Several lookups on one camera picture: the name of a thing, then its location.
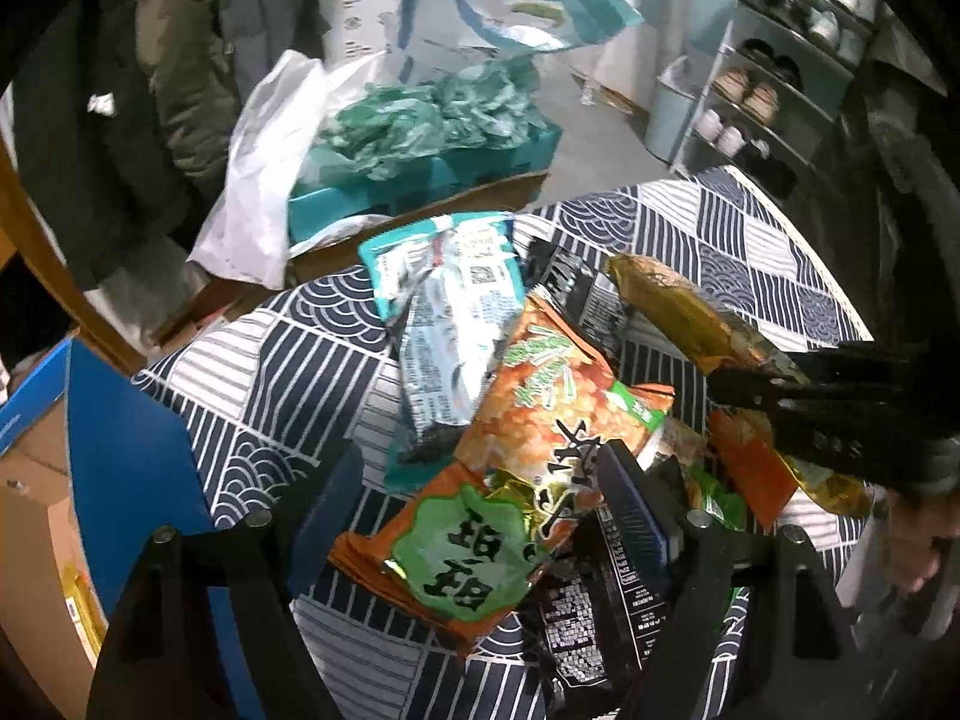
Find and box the teal plastic crate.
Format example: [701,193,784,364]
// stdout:
[289,122,563,242]

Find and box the yellow packet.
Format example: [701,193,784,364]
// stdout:
[62,568,107,655]

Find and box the pale blue trash bin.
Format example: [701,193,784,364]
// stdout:
[643,55,715,167]

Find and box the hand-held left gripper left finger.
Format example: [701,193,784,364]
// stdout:
[86,439,368,720]

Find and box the orange green label snack packet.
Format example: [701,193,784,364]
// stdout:
[328,461,580,644]

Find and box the person's right hand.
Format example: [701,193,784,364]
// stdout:
[877,495,953,601]

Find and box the black white print snack packet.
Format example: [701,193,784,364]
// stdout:
[523,517,677,700]

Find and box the blue flap cardboard box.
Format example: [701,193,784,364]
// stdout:
[0,336,226,691]

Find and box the olive green jacket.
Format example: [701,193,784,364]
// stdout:
[133,0,250,197]

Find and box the metal can white label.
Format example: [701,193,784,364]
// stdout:
[310,0,415,66]

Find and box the pale grey garment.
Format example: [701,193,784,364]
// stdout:
[88,261,216,332]

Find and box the white plastic bag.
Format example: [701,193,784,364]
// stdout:
[187,49,392,291]

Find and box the wooden cabinet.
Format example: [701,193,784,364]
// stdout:
[0,141,152,377]

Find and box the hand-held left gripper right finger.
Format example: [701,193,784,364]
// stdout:
[596,439,863,720]

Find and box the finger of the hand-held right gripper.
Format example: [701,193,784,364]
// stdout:
[771,396,940,482]
[709,340,937,415]

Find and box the navy white patterned tablecloth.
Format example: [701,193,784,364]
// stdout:
[131,165,878,720]

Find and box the white metal shoe rack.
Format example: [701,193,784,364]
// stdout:
[670,0,880,197]

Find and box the group of shoes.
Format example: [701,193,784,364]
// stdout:
[694,0,878,158]

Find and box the brown cardboard box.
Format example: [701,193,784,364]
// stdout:
[150,169,554,347]

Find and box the dark jacket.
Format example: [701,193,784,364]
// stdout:
[11,0,197,291]

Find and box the golden foil snack packet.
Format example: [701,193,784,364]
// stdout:
[606,253,876,518]

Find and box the large teal white bag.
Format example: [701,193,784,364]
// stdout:
[396,0,647,85]

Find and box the dark grey cloth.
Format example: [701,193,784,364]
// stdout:
[838,0,960,391]

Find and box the small orange snack packet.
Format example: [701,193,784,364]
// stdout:
[707,409,801,531]

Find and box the orange leaf print snack packet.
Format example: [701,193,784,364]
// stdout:
[454,291,676,537]

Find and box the flat cardboard piece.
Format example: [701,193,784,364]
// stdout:
[568,66,640,119]

